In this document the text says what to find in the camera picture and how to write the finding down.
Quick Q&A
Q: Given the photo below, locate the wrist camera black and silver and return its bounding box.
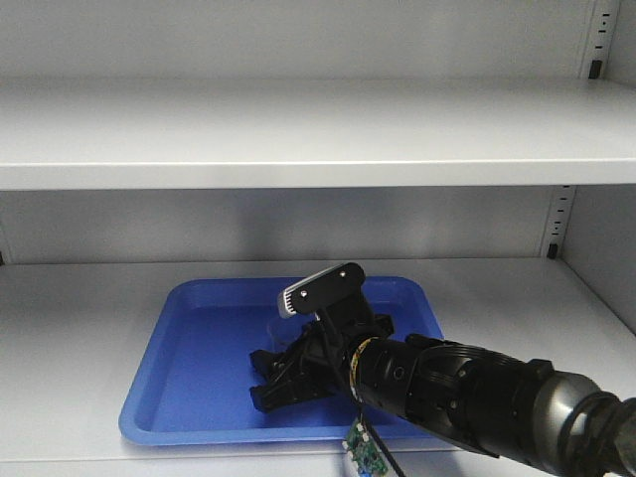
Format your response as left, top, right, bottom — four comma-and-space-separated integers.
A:
277, 262, 366, 319

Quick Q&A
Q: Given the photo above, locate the clear glass beaker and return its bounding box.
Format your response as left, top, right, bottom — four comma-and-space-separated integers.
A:
266, 315, 315, 353

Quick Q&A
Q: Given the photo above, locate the blue plastic tray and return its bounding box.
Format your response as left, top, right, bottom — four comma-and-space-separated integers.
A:
117, 275, 446, 447

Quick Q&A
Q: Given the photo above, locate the black cable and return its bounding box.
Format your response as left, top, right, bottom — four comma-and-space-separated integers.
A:
317, 312, 408, 477

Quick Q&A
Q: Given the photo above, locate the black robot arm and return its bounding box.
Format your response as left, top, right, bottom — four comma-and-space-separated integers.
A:
250, 294, 635, 476

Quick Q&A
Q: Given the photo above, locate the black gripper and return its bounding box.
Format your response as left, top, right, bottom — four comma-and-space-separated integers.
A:
249, 292, 395, 412

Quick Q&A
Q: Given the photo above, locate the green circuit board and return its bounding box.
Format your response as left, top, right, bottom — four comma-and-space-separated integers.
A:
342, 419, 389, 476

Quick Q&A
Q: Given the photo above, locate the upper grey cabinet shelf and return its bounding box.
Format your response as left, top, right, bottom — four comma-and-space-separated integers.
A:
1, 79, 635, 191

